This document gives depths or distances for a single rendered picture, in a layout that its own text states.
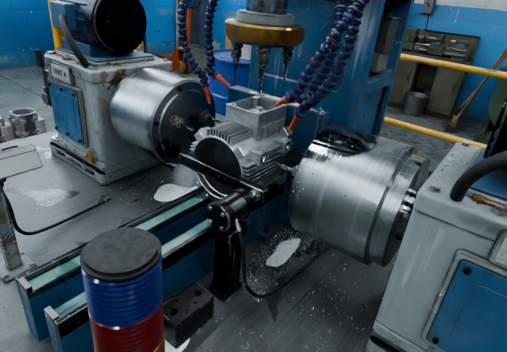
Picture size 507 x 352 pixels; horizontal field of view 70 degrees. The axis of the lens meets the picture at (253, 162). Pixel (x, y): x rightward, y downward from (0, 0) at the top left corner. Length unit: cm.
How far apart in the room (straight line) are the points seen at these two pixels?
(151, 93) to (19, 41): 558
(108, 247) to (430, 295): 51
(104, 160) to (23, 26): 541
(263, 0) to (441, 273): 60
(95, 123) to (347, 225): 79
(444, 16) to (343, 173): 528
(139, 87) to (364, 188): 65
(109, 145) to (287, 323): 73
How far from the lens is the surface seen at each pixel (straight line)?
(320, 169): 68
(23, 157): 86
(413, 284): 67
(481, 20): 579
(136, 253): 30
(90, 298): 32
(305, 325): 81
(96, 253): 31
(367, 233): 66
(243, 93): 101
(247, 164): 80
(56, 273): 76
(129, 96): 104
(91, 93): 114
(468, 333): 68
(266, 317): 81
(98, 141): 118
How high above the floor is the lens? 141
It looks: 26 degrees down
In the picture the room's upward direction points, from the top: 5 degrees clockwise
